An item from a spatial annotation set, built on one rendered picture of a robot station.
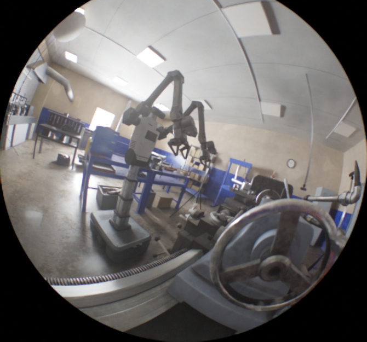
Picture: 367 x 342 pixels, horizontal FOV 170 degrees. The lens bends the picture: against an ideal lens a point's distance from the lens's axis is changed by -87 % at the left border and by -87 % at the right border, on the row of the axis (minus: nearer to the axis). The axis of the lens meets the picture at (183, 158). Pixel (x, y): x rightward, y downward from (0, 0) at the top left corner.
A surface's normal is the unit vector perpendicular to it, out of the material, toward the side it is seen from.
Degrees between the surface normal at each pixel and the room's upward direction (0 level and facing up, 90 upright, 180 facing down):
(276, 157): 90
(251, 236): 90
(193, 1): 180
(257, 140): 90
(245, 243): 90
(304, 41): 180
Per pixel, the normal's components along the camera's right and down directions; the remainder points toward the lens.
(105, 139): 0.72, 0.26
